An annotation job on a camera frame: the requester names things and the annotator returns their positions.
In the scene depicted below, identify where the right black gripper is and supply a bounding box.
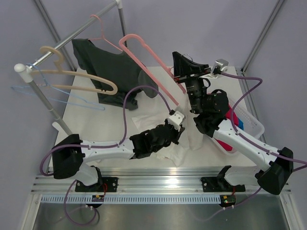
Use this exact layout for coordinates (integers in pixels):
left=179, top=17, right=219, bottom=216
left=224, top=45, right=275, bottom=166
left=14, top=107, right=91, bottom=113
left=173, top=52, right=212, bottom=114

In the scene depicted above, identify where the white Coca-Cola t-shirt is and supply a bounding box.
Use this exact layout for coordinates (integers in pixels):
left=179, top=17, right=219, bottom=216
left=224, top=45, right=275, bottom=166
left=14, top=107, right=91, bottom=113
left=132, top=94, right=203, bottom=166

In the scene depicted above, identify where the pink plastic hanger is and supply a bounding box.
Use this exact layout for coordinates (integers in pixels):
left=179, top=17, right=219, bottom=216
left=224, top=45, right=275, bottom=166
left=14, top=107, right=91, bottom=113
left=118, top=33, right=192, bottom=106

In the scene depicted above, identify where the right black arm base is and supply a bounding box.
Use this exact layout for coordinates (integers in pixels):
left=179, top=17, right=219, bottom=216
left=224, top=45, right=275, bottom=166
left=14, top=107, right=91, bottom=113
left=201, top=177, right=246, bottom=192

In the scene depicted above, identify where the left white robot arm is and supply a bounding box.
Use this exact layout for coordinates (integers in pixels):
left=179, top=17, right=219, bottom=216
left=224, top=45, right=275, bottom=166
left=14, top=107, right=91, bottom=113
left=52, top=119, right=185, bottom=191

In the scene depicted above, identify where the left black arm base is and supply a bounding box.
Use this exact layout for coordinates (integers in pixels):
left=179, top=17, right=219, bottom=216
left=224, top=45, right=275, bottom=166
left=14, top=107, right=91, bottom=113
left=75, top=177, right=118, bottom=193

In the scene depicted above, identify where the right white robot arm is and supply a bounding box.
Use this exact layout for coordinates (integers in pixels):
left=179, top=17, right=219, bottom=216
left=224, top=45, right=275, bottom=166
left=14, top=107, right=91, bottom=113
left=172, top=51, right=294, bottom=195

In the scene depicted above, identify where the dark grey t-shirt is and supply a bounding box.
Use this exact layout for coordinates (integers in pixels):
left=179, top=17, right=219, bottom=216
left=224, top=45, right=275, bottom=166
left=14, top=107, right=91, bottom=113
left=72, top=39, right=159, bottom=111

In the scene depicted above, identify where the beige wooden hanger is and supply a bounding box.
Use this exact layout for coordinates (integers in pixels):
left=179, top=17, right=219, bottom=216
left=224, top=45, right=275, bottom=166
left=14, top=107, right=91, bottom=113
left=28, top=46, right=118, bottom=95

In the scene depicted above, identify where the magenta cloth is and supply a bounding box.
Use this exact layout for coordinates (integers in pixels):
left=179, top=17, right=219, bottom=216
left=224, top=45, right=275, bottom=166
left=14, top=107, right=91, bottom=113
left=215, top=105, right=238, bottom=152

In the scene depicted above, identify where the white plastic basket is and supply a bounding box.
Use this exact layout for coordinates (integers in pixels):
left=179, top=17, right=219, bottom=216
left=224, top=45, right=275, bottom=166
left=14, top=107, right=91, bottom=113
left=212, top=105, right=265, bottom=156

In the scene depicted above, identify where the silver clothes rack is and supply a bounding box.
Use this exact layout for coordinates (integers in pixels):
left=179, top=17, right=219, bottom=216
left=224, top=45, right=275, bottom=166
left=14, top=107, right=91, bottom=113
left=14, top=0, right=126, bottom=136

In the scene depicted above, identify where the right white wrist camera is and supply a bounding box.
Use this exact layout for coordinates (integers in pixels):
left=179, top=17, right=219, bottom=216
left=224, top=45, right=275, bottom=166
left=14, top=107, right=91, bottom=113
left=203, top=59, right=229, bottom=80

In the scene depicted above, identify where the aluminium mounting rail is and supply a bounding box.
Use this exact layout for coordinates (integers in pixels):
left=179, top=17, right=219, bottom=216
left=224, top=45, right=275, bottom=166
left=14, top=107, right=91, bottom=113
left=31, top=166, right=287, bottom=195

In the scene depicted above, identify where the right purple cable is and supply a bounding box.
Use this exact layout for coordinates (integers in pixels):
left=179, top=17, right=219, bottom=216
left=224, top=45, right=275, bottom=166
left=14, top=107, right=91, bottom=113
left=191, top=72, right=307, bottom=221

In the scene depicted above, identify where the purple cable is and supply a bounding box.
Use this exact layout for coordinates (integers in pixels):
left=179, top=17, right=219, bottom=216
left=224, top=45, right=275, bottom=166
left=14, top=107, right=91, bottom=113
left=39, top=85, right=175, bottom=227
left=191, top=72, right=307, bottom=221

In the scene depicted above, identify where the pink wire hanger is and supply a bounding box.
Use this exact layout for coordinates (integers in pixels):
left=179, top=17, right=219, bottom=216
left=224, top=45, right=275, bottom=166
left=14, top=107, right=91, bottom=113
left=87, top=14, right=124, bottom=53

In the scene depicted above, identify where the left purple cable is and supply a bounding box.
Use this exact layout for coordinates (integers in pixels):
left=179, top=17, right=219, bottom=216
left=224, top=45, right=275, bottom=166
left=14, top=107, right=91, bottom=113
left=39, top=85, right=175, bottom=227

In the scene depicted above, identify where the white slotted cable duct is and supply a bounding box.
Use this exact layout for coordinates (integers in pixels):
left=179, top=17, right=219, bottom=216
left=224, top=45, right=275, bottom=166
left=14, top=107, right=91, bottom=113
left=41, top=194, right=221, bottom=204

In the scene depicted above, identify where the blue wire hanger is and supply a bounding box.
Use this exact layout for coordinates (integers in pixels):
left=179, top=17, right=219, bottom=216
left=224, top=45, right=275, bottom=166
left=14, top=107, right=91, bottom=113
left=10, top=63, right=106, bottom=111

